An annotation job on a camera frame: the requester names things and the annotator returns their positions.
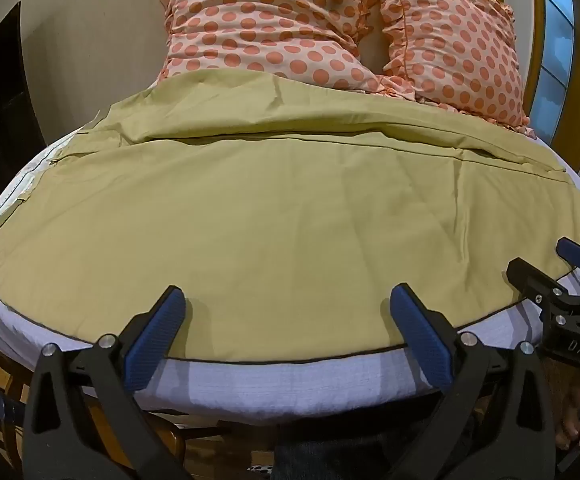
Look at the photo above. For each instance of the orange polka dot pillow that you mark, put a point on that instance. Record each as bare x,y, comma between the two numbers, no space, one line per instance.
460,45
250,15

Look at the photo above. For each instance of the olive green bed sheet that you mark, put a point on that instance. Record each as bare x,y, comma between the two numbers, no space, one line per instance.
290,230

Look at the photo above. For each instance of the person's right hand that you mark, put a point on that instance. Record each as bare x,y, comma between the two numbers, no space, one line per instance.
567,400

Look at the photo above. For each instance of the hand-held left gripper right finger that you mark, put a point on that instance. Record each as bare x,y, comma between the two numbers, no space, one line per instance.
422,337

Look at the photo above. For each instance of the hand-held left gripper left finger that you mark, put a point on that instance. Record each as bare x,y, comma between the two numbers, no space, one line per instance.
156,337

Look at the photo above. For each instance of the yellow framed window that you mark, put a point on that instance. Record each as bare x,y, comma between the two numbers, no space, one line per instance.
556,60

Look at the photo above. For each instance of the white bed sheet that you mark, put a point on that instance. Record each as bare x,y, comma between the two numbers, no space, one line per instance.
270,387

